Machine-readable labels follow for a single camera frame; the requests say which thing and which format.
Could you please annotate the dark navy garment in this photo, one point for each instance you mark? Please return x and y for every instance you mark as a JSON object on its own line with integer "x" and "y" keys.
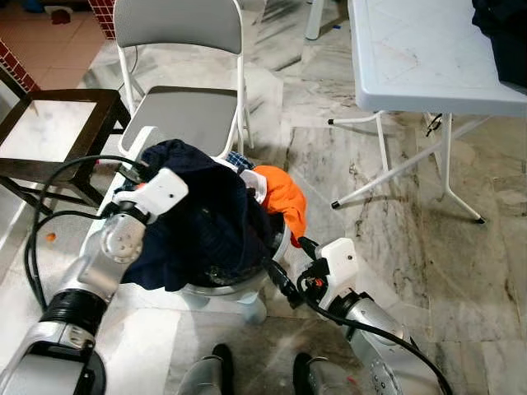
{"x": 206, "y": 230}

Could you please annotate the orange cloth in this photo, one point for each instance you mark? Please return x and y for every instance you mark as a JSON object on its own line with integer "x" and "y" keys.
{"x": 284, "y": 197}

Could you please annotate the grey plastic laundry basket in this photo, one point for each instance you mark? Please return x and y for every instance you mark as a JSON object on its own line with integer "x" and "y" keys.
{"x": 212, "y": 290}

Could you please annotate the white cloth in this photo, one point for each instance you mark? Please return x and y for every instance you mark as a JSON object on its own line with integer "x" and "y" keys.
{"x": 254, "y": 185}

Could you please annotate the robot right leg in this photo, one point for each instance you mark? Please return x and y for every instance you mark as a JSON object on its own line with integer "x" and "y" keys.
{"x": 325, "y": 383}

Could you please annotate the robot leg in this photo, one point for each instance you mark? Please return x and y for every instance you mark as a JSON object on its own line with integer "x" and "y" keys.
{"x": 202, "y": 380}
{"x": 325, "y": 383}

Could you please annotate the blue plaid cloth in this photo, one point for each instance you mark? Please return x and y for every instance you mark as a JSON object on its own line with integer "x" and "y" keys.
{"x": 239, "y": 161}

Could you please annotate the robot left leg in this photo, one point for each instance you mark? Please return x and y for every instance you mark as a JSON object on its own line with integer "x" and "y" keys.
{"x": 202, "y": 380}

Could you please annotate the small orange scrap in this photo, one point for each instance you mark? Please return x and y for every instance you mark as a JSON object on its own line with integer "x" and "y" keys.
{"x": 51, "y": 237}

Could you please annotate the grey folding chair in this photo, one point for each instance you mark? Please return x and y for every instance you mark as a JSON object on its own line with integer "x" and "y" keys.
{"x": 177, "y": 25}

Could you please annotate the dark wooden side table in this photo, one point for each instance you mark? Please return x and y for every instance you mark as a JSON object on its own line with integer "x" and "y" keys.
{"x": 78, "y": 95}

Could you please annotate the pink slipper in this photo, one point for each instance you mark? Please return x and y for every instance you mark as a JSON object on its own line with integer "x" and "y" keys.
{"x": 59, "y": 14}

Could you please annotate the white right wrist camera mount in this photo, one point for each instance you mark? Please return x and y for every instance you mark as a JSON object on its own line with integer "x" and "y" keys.
{"x": 339, "y": 259}

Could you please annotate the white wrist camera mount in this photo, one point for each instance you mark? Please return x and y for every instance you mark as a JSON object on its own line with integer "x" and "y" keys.
{"x": 160, "y": 191}
{"x": 339, "y": 259}

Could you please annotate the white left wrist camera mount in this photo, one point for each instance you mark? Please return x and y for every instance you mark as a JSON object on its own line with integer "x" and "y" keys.
{"x": 160, "y": 191}

